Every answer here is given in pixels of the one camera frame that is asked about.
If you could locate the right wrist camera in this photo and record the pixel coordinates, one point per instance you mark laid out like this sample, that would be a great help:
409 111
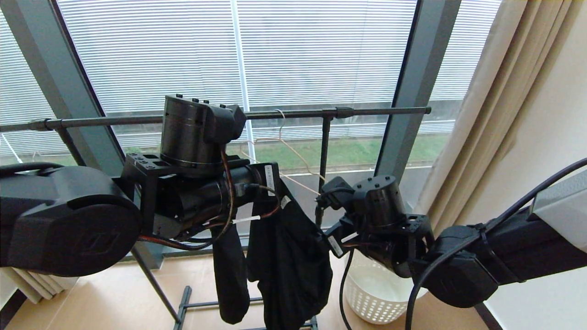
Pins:
337 190

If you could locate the beige curtain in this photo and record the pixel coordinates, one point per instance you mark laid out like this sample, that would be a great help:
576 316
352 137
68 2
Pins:
36 284
495 114

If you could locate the pink clothes hanger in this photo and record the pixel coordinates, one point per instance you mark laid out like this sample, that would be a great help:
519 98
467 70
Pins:
298 156

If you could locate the white laundry basket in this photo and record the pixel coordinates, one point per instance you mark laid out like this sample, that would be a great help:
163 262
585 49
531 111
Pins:
376 298

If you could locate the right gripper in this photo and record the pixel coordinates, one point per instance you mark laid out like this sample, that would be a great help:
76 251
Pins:
376 243

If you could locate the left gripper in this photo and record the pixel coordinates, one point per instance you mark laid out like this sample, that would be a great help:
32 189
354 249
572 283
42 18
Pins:
220 192

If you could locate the black garment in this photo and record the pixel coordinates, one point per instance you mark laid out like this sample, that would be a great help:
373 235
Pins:
289 266

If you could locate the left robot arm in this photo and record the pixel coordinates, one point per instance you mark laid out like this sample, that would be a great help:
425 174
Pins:
69 220

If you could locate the window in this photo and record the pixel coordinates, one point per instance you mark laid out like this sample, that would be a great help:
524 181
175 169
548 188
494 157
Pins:
321 55

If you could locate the black clothes rack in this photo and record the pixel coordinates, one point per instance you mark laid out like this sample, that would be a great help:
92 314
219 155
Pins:
367 111

